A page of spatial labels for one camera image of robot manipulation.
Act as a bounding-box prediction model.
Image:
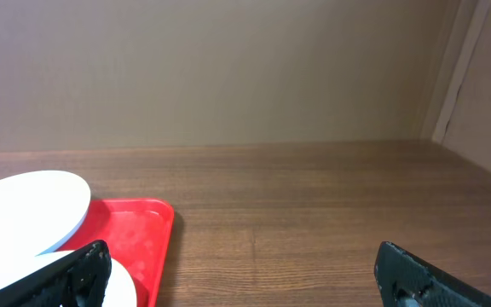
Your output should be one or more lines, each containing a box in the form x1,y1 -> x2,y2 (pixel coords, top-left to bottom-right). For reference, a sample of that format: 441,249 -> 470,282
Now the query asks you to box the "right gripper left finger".
0,240 -> 112,307

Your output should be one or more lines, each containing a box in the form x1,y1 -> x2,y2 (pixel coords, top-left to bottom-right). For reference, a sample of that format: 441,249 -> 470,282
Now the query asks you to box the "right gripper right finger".
374,241 -> 491,307

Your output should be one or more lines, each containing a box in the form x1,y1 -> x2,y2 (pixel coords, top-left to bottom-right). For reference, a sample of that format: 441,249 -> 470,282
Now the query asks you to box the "red plastic tray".
60,198 -> 175,307

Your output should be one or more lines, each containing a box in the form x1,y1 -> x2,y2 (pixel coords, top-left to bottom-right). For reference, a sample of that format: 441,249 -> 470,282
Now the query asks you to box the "right light blue plate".
0,251 -> 137,307

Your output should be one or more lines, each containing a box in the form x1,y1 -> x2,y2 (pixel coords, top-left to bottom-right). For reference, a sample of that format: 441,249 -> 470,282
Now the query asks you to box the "light blue plate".
0,170 -> 91,269
0,251 -> 137,307

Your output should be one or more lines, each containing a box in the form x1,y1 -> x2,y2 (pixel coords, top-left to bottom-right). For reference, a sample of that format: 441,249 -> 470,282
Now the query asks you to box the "top light blue plate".
0,170 -> 91,269

